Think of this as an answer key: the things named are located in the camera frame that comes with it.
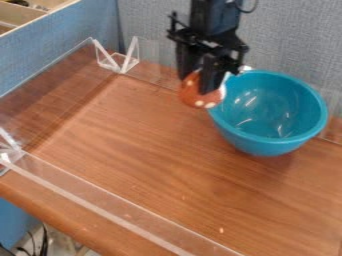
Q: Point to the blue plastic bowl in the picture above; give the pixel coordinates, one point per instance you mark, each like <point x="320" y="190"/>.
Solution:
<point x="269" y="114"/>

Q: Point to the clear acrylic left barrier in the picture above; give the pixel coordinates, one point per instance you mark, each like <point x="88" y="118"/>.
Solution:
<point x="37" y="107"/>

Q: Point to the clear acrylic back barrier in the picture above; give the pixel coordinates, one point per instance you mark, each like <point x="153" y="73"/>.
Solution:
<point x="138" y="63"/>

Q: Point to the clear acrylic barrier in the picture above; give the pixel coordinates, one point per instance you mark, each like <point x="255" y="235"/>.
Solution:
<point x="155" y="228"/>
<point x="37" y="107"/>
<point x="138" y="63"/>

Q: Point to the red white-stemmed toy mushroom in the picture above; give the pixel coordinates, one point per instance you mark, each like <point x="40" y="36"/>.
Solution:
<point x="192" y="98"/>

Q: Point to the clear acrylic front barrier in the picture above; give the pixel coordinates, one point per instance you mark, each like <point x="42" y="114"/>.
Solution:
<point x="155" y="228"/>

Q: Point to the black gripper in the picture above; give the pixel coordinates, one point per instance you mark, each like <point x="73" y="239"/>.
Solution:
<point x="208" y="29"/>

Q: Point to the wooden shelf unit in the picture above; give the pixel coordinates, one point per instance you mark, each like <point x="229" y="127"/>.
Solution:
<point x="18" y="13"/>

